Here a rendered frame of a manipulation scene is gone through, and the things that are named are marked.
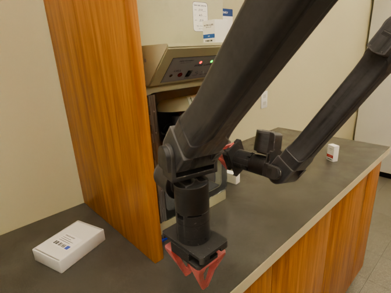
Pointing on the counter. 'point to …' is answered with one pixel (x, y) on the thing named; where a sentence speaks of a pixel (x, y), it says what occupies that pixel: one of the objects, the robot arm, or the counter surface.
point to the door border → (156, 152)
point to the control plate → (192, 64)
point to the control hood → (156, 67)
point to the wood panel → (108, 113)
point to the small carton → (214, 30)
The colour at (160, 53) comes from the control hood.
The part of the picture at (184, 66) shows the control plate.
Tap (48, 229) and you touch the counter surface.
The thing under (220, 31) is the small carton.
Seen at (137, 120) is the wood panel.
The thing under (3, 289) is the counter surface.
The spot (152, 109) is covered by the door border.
